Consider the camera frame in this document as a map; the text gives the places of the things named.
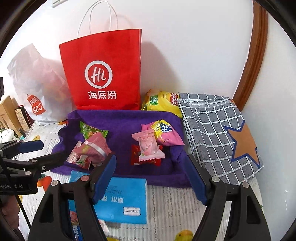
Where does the brown wooden door frame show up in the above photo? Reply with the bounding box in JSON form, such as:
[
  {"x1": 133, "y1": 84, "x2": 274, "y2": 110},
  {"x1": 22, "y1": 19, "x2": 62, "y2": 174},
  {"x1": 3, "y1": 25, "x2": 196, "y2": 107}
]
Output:
[{"x1": 233, "y1": 1, "x2": 268, "y2": 111}]

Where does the pink crinkled snack bag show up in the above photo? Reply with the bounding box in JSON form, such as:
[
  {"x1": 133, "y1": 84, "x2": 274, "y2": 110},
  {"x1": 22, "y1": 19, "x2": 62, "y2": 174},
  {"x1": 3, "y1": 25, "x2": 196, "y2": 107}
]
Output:
[{"x1": 66, "y1": 132, "x2": 111, "y2": 170}]

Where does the green snack packet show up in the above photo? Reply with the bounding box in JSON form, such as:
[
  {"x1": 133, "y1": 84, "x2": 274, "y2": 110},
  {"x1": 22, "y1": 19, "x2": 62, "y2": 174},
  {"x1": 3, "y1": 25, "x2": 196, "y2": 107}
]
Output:
[{"x1": 79, "y1": 121, "x2": 108, "y2": 140}]

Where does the white Miniso plastic bag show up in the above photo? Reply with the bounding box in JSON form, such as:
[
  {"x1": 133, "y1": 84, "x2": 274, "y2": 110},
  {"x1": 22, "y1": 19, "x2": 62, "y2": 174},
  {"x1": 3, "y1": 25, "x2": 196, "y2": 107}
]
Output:
[{"x1": 8, "y1": 44, "x2": 75, "y2": 123}]

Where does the red candy packet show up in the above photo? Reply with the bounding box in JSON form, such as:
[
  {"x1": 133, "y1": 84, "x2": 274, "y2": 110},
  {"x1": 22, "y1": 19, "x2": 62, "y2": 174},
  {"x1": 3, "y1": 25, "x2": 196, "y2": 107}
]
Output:
[{"x1": 129, "y1": 145, "x2": 162, "y2": 167}]

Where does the black cable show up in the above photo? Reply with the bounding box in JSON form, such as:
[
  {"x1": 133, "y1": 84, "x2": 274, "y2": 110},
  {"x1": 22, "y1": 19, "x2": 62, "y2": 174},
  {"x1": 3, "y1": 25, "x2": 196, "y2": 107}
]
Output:
[{"x1": 0, "y1": 157, "x2": 32, "y2": 230}]

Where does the red Haidilao paper bag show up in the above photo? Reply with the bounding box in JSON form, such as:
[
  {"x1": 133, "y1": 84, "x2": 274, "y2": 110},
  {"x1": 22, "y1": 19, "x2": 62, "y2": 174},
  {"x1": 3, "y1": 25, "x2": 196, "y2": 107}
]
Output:
[{"x1": 59, "y1": 29, "x2": 142, "y2": 110}]

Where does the brown patterned box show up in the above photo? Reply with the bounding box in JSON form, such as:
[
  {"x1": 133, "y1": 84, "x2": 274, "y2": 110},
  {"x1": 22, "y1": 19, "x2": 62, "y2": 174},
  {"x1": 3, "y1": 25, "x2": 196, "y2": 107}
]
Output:
[{"x1": 15, "y1": 105, "x2": 34, "y2": 134}]

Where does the pink yellow snack bag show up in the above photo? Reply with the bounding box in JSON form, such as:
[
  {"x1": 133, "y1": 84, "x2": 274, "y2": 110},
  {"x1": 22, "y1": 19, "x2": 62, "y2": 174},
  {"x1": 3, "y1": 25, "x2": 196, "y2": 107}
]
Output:
[{"x1": 141, "y1": 120, "x2": 184, "y2": 146}]

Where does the yellow chips bag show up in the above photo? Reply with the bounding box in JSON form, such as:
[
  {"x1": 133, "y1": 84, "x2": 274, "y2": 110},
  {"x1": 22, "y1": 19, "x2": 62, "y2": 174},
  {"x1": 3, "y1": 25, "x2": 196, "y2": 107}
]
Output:
[{"x1": 142, "y1": 89, "x2": 182, "y2": 118}]

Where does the grey checked folded cloth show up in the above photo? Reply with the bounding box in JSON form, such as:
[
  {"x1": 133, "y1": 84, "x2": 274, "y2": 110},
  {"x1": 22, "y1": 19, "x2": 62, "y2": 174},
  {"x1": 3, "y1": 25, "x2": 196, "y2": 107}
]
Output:
[{"x1": 177, "y1": 93, "x2": 263, "y2": 185}]

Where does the purple towel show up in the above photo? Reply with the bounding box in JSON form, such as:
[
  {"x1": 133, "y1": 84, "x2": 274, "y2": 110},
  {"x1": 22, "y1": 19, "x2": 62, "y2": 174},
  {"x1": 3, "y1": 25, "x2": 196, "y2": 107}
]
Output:
[{"x1": 52, "y1": 110, "x2": 191, "y2": 188}]

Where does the white fruit print tablecloth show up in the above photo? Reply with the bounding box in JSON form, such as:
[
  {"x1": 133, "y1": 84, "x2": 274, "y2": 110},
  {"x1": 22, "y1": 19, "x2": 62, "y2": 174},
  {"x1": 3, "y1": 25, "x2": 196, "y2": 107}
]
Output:
[{"x1": 11, "y1": 120, "x2": 265, "y2": 241}]

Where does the wooden chair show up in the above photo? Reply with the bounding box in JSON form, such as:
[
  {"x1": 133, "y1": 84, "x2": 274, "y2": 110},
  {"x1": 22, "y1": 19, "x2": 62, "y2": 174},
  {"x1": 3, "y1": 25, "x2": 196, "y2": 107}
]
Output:
[{"x1": 0, "y1": 96, "x2": 22, "y2": 138}]

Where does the blue tissue pack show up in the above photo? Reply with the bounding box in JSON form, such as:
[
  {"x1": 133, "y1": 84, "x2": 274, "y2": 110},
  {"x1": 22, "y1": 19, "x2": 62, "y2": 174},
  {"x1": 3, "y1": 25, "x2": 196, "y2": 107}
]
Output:
[{"x1": 68, "y1": 170, "x2": 148, "y2": 241}]

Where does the pink white candy packet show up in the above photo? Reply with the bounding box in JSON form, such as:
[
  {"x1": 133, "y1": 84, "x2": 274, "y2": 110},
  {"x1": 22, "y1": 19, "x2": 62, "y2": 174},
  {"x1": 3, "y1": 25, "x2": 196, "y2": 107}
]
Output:
[{"x1": 132, "y1": 129, "x2": 165, "y2": 162}]

